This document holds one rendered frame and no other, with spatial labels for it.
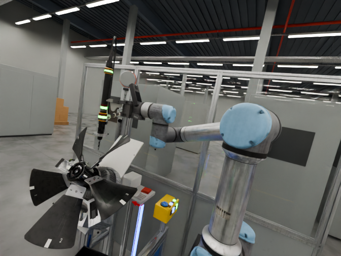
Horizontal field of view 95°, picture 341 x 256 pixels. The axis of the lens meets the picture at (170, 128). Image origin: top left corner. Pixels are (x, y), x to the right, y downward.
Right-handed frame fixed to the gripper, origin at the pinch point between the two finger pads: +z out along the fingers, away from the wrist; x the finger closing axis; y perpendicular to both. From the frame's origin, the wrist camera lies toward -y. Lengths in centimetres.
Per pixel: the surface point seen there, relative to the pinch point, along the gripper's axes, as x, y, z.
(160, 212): 21, 63, -27
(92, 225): -6, 68, -1
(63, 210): -14, 61, 12
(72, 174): -7.5, 45.3, 18.2
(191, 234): 70, 107, -39
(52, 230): -20, 68, 10
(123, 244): 52, 136, 21
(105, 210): -9, 52, -12
